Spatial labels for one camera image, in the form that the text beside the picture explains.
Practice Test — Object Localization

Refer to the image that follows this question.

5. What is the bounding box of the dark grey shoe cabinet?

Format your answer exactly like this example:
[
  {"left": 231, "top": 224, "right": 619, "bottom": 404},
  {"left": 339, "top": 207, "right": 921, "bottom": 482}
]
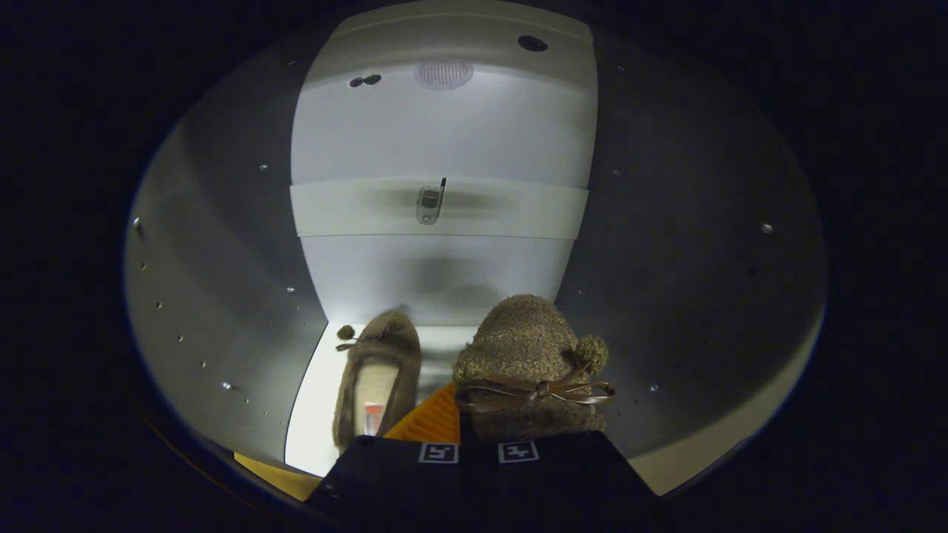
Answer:
[{"left": 124, "top": 0, "right": 827, "bottom": 497}]

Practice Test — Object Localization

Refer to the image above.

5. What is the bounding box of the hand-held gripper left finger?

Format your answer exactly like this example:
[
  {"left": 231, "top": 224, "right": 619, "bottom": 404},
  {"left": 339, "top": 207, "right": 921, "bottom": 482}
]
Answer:
[{"left": 307, "top": 381, "right": 464, "bottom": 523}]

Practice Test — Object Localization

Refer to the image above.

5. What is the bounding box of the brown fuzzy shoe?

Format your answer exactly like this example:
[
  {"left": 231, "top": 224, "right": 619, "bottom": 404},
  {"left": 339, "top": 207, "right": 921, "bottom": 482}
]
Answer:
[
  {"left": 331, "top": 309, "right": 423, "bottom": 454},
  {"left": 452, "top": 294, "right": 617, "bottom": 445}
]

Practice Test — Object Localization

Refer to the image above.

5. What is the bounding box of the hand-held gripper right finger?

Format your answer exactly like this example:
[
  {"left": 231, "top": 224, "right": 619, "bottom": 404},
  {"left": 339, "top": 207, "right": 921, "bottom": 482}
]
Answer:
[{"left": 473, "top": 429, "right": 660, "bottom": 523}]

